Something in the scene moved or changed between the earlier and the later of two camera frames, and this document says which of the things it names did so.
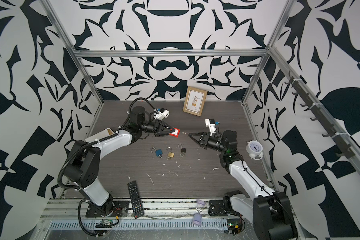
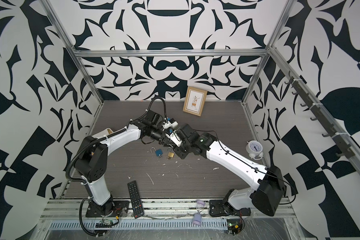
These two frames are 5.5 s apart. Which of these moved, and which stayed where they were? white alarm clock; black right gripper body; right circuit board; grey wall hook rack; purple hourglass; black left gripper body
Moved: black right gripper body; black left gripper body
Stayed: white alarm clock; grey wall hook rack; purple hourglass; right circuit board
